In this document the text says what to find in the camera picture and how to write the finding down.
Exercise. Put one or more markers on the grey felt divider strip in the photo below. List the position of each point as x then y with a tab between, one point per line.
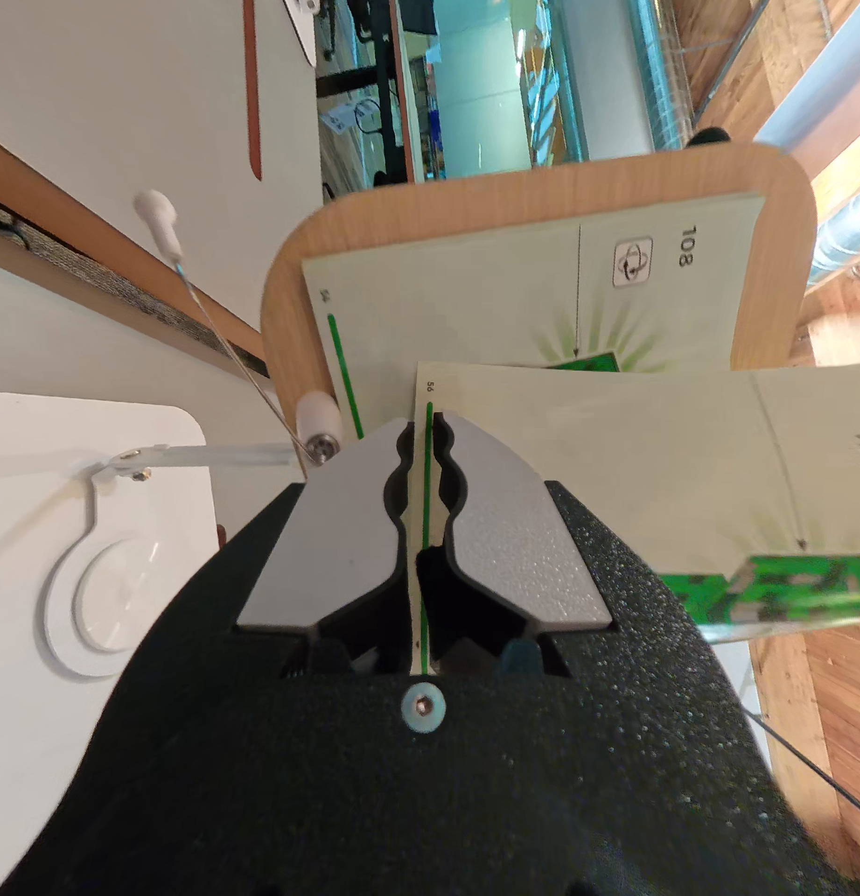
122	294

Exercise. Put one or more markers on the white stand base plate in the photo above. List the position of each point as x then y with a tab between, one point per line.
24	560
304	28

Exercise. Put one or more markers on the silver ventilation duct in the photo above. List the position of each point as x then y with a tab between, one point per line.
846	231
657	70

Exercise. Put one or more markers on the white book stand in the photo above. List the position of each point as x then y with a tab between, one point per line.
115	595

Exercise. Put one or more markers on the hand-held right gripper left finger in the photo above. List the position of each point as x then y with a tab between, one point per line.
325	560

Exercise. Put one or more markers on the black hook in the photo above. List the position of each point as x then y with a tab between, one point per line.
6	231

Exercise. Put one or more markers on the grey desk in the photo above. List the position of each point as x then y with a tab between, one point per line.
52	329

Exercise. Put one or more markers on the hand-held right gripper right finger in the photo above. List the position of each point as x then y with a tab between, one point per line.
528	560

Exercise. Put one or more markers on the wood-edged pale desk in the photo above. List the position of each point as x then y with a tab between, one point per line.
122	84

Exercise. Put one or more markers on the black pole stand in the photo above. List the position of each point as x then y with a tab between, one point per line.
710	136

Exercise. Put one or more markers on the toy brick instruction booklet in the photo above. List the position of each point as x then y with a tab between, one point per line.
612	448

